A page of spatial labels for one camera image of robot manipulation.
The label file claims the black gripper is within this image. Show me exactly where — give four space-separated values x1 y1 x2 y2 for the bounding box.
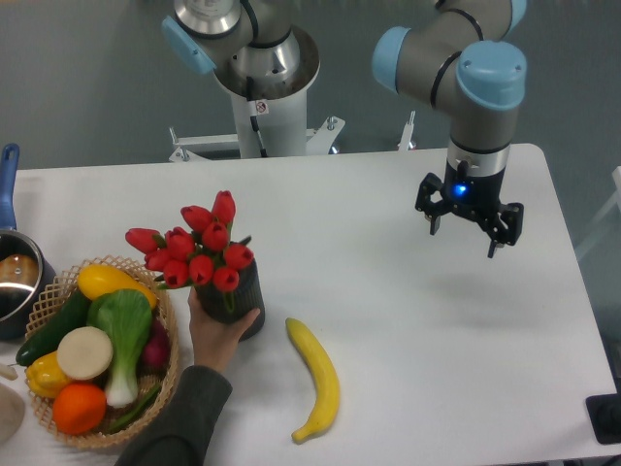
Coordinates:
415 164 524 258

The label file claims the dark grey ribbed vase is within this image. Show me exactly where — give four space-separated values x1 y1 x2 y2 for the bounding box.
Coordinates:
196 260 265 342

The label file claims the red tulip bouquet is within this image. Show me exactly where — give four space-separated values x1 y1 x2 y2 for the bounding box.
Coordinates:
125 190 254 316

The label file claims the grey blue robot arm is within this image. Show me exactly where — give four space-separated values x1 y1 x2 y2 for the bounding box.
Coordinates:
161 1 527 249

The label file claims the dark grey sleeved forearm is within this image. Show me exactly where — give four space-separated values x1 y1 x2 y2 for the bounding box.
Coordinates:
116 366 232 465

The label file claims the person's bare hand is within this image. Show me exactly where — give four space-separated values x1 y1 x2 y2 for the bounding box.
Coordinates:
187 288 260 374

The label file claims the yellow banana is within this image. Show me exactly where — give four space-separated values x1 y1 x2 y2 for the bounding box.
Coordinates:
285 317 341 445

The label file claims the black device at right edge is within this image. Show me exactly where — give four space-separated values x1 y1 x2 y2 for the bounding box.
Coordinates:
585 393 621 445

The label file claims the purple red vegetable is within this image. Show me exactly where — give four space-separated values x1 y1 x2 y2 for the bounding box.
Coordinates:
141 318 171 369

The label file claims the green bok choy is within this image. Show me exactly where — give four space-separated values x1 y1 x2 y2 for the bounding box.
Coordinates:
87 289 152 409

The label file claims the green bean pod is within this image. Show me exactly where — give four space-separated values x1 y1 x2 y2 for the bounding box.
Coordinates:
108 385 161 434

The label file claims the yellow squash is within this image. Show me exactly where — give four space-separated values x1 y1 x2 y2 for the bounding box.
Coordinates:
77 264 158 310

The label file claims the woven wicker basket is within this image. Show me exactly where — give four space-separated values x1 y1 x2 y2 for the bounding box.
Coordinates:
26 255 180 449

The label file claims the orange fruit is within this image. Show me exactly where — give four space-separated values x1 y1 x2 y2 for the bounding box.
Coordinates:
52 383 107 435

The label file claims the dark green cucumber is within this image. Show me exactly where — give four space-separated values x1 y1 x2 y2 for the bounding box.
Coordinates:
16 290 91 367

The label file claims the yellow bell pepper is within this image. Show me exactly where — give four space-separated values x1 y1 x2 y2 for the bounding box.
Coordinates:
25 351 73 399

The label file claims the small white garlic piece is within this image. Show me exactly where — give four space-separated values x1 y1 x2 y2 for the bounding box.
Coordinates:
0 363 18 381

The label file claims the beige object at left edge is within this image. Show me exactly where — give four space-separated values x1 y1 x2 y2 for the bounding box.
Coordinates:
0 383 25 444

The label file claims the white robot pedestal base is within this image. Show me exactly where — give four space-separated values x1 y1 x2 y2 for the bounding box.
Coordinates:
168 23 346 163

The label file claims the black cable on pedestal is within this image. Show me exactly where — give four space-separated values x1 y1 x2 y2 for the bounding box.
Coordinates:
245 76 269 159

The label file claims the blue handled saucepan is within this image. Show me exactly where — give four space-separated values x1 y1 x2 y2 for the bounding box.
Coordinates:
1 143 55 341

